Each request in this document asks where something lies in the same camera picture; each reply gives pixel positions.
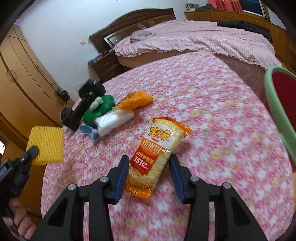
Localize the orange plastic wrapper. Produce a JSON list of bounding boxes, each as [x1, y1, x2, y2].
[[113, 91, 153, 110]]

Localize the green pepper toy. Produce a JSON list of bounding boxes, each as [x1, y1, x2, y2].
[[83, 95, 115, 128]]

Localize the white plastic bag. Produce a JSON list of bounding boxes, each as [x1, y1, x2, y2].
[[94, 109, 135, 138]]

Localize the yellow foam fruit net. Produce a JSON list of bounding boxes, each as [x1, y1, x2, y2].
[[26, 126, 64, 166]]

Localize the black clothes on bed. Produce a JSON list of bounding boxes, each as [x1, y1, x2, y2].
[[217, 20, 273, 42]]

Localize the floral pink curtain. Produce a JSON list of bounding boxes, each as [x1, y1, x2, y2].
[[208, 0, 243, 13]]

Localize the grey folded cloth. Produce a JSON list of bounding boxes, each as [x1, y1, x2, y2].
[[129, 30, 156, 43]]

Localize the left human hand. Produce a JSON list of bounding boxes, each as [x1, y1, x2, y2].
[[2, 198, 37, 240]]

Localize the rice cracker snack bag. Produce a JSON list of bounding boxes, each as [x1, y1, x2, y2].
[[125, 116, 192, 199]]

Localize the dark wooden nightstand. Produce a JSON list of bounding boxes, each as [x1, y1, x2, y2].
[[90, 50, 125, 83]]

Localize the pink floral table cloth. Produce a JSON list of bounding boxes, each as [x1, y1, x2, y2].
[[41, 60, 294, 240]]

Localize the wooden wardrobe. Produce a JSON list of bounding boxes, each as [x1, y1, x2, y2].
[[0, 24, 75, 223]]

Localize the dark window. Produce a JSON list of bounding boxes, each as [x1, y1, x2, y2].
[[239, 0, 263, 16]]

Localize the wooden bed base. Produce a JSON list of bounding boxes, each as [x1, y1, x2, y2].
[[117, 51, 266, 101]]

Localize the red bin with green rim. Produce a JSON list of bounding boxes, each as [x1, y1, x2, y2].
[[264, 66, 295, 161]]

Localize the light blue plastic scrap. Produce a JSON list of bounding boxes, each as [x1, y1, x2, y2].
[[79, 125, 100, 142]]

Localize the long wooden cabinet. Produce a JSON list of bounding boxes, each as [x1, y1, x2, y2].
[[184, 10, 296, 72]]

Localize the dark wooden headboard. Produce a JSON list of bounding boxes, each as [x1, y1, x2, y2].
[[89, 8, 176, 53]]

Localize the pink checked bedspread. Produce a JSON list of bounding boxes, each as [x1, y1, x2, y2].
[[113, 20, 281, 69]]

